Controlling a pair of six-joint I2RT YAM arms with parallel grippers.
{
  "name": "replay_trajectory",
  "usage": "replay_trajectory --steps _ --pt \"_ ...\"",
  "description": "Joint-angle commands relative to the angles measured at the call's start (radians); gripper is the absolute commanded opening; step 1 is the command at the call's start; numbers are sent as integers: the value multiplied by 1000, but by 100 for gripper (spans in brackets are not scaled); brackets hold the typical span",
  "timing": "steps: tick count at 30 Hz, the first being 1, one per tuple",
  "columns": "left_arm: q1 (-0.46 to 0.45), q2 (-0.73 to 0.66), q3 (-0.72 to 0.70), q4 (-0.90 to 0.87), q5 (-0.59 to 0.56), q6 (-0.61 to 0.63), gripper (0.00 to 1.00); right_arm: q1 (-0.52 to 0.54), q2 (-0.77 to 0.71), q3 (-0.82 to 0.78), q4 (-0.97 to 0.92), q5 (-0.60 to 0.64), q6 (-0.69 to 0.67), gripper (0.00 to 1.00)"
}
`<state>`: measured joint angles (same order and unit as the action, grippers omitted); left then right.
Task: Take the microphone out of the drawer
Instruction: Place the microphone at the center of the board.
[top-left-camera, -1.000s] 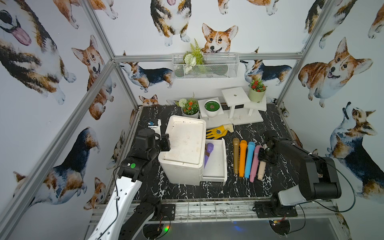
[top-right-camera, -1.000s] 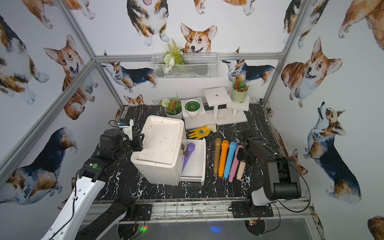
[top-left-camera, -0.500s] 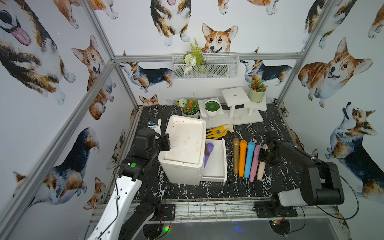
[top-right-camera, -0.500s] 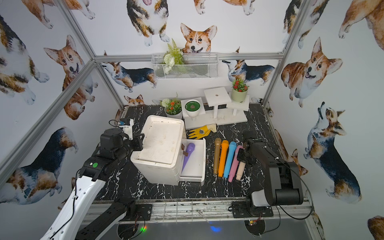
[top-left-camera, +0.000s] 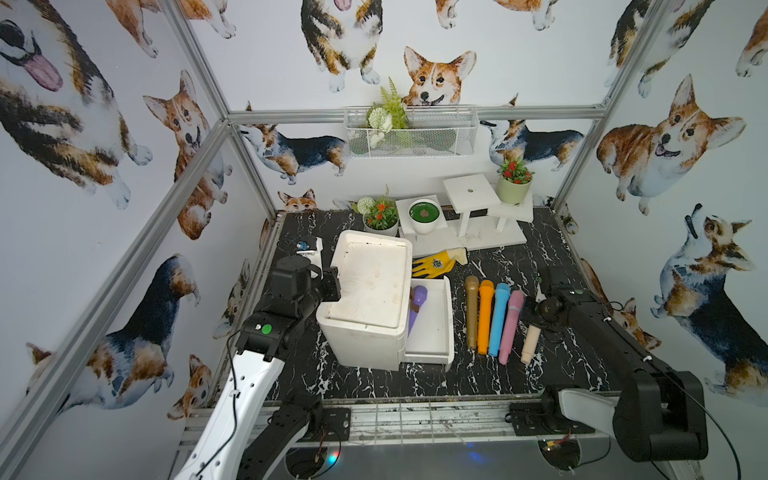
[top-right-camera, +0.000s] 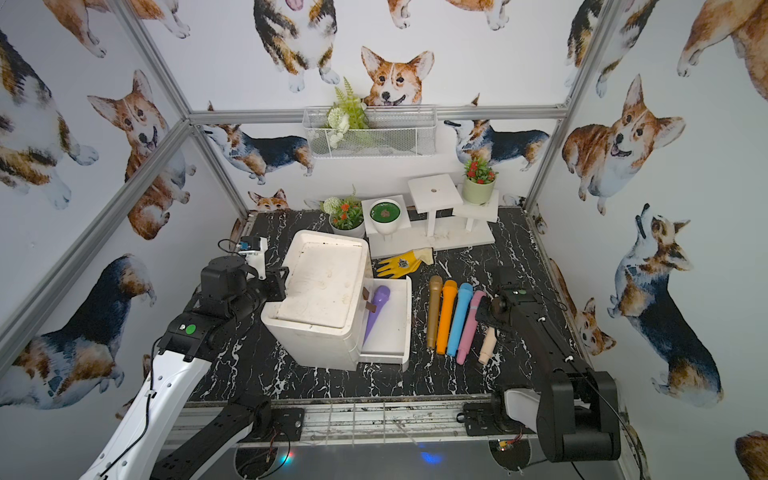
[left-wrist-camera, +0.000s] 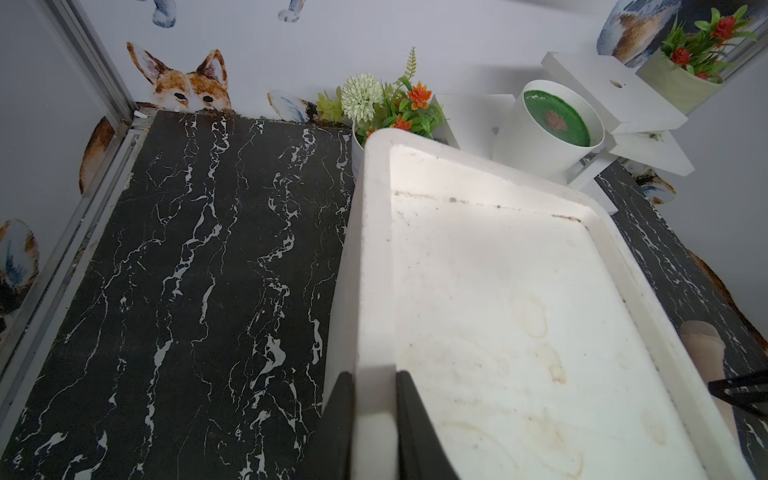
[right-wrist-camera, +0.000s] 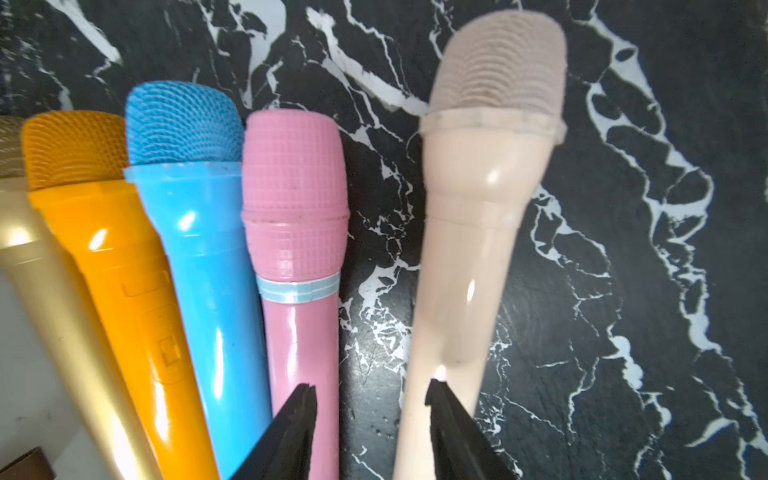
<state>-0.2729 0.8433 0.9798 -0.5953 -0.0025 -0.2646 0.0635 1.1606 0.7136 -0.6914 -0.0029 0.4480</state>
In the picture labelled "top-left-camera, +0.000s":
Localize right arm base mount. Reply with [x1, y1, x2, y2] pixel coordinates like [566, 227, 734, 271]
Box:
[505, 403, 596, 437]

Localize blue toy microphone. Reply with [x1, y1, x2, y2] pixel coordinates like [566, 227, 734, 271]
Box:
[488, 283, 511, 357]

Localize green fern white flower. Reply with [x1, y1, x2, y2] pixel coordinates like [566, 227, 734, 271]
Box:
[366, 78, 409, 148]

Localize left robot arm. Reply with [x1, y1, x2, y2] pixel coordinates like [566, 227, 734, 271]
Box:
[177, 251, 341, 479]

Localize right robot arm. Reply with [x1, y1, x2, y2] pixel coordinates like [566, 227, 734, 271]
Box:
[534, 266, 709, 462]

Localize pink toy microphone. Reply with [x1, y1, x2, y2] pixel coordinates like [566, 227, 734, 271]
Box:
[498, 290, 526, 365]

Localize white wire wall basket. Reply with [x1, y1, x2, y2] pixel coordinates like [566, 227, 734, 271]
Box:
[343, 106, 479, 158]

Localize green pot red flowers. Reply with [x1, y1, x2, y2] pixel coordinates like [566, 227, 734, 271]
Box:
[496, 157, 534, 205]

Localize purple toy microphone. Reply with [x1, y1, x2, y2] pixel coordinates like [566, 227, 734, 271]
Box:
[408, 285, 428, 333]

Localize gold toy microphone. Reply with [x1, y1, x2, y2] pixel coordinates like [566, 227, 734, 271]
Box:
[465, 275, 480, 351]

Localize white cabinet bottom drawer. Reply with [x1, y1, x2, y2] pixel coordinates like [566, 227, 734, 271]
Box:
[402, 278, 455, 372]

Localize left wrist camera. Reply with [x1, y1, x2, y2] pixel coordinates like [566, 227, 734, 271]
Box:
[295, 237, 323, 278]

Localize yellow work glove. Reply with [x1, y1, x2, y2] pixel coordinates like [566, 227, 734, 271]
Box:
[412, 247, 468, 279]

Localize orange toy microphone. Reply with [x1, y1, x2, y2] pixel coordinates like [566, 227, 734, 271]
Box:
[477, 280, 495, 355]

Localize white tiered display stand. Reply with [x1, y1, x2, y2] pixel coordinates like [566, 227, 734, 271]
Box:
[396, 174, 533, 257]

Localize white pot green moss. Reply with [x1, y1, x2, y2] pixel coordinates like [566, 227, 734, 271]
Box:
[408, 199, 440, 235]

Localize white plastic drawer cabinet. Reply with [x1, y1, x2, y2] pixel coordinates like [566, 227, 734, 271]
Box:
[316, 230, 412, 371]

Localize beige toy microphone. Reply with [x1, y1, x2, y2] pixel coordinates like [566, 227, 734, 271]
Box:
[520, 325, 541, 365]

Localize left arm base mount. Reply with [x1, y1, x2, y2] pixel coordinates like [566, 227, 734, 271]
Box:
[298, 407, 352, 444]

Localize white pot orange flowers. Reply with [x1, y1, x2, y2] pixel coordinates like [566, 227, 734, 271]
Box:
[354, 188, 399, 237]

